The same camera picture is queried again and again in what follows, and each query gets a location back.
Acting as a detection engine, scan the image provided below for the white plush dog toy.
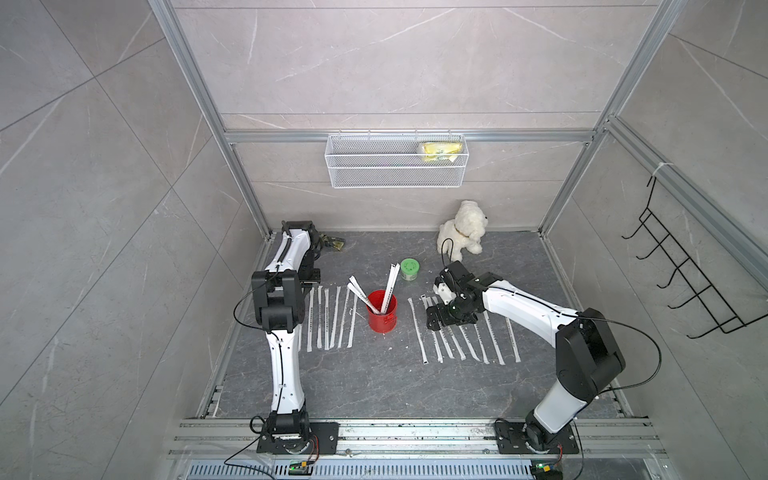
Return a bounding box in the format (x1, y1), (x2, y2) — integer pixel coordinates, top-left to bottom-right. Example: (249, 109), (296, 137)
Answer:
(437, 200), (488, 261)

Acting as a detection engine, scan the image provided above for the green lid jar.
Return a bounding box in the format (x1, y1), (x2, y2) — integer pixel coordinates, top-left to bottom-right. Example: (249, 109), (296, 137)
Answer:
(400, 258), (420, 281)

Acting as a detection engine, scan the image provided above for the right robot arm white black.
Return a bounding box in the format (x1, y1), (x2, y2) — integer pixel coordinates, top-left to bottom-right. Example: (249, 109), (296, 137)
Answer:
(427, 261), (626, 453)

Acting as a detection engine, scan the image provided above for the red cup container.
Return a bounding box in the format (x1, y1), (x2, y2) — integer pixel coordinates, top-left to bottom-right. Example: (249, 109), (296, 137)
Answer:
(367, 290), (398, 334)

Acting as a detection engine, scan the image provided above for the white straw eleventh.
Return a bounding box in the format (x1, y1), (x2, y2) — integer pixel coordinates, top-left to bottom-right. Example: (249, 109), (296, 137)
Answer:
(328, 286), (341, 349)

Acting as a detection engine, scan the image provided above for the white straw thirteenth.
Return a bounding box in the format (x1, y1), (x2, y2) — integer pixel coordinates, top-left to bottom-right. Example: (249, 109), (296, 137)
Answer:
(316, 286), (324, 350)

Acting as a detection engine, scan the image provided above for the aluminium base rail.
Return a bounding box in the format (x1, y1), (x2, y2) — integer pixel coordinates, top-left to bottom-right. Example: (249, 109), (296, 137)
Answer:
(163, 418), (667, 460)

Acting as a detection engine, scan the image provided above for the black wire hook rack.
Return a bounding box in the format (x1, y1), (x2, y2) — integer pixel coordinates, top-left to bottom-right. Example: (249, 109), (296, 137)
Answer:
(621, 176), (767, 340)

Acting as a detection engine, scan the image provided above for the camouflage cloth piece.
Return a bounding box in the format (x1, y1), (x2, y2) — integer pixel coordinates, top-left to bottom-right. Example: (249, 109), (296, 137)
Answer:
(321, 234), (346, 251)

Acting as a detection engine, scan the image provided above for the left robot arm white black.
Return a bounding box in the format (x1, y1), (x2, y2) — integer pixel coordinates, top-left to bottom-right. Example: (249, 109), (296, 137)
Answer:
(251, 220), (322, 454)

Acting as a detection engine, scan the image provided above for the bundle of white straws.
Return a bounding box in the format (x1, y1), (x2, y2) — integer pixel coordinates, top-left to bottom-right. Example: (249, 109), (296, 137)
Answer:
(346, 262), (401, 315)

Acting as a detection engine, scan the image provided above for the white wire mesh basket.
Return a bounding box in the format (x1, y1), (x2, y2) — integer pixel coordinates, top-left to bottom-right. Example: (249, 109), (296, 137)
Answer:
(324, 133), (469, 189)

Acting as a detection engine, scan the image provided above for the yellow sponge in basket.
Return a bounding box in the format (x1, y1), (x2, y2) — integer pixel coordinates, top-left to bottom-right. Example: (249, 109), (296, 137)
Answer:
(417, 142), (464, 163)

